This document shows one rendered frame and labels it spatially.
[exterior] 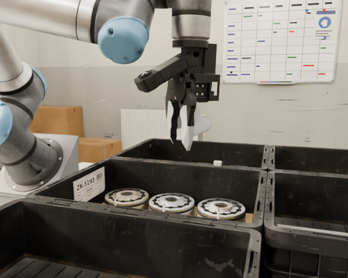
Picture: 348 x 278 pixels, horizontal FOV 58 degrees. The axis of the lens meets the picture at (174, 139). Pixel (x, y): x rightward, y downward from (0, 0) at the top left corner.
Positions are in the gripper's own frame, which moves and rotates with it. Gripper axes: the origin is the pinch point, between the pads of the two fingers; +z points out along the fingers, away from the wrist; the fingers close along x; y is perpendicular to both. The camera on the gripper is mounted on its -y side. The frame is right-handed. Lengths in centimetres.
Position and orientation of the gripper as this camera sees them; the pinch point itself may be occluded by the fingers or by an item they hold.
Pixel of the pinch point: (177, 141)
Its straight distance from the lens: 64.9
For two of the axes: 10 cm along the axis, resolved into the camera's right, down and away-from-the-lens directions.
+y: 8.8, -0.8, 4.6
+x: -4.7, -2.2, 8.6
